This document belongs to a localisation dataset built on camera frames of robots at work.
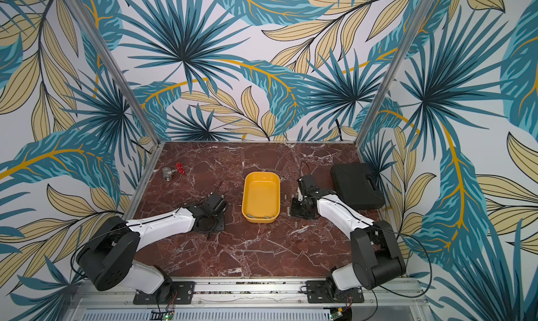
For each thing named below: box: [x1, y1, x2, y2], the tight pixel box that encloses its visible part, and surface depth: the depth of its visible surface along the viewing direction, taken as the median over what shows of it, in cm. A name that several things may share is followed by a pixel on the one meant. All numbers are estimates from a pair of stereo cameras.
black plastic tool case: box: [330, 163, 386, 209], surface depth 103 cm
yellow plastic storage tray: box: [241, 171, 281, 224], surface depth 100 cm
